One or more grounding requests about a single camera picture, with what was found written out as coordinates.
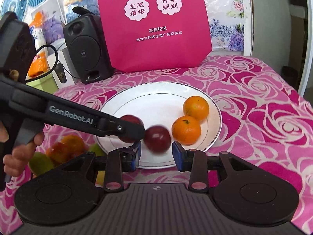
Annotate pink rose tablecloth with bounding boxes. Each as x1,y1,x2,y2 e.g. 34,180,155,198
0,55,313,235

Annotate black speaker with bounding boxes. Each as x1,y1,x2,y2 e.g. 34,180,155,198
63,13,113,84

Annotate orange tangerine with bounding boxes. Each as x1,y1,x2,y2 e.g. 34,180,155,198
183,96,210,121
171,115,202,145

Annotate bedding poster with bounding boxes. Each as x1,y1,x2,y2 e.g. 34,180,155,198
31,0,65,49

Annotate floral wall curtain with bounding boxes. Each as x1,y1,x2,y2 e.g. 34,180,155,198
204,0,244,52

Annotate orange tangerine front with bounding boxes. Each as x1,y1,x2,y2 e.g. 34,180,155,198
171,115,202,145

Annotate white round plate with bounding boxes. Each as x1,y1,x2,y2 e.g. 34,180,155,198
94,82,222,169

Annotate green shoe box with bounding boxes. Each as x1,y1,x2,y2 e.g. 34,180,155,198
27,74,58,94

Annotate black cable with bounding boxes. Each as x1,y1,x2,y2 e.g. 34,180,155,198
24,44,59,84

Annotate pink tote bag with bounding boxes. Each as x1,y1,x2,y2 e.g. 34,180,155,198
98,0,212,72

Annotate orange red peach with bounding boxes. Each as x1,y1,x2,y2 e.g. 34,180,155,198
60,135,87,156

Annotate orange tangerine rear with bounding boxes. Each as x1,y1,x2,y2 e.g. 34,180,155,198
183,96,210,121

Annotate dark red plum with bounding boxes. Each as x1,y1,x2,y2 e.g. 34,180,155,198
144,125,171,154
119,115,144,144

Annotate small yellow fruit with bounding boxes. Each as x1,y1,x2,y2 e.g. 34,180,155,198
95,171,105,186

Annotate person's left hand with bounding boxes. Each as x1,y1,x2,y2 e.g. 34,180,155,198
3,131,45,177

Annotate white box with cup picture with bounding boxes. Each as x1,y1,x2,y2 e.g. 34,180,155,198
52,43,80,89

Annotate orange white snack bag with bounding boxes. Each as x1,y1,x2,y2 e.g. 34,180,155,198
27,11,50,79

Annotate red yellow apple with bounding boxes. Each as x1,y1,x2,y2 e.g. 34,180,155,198
46,142,70,165

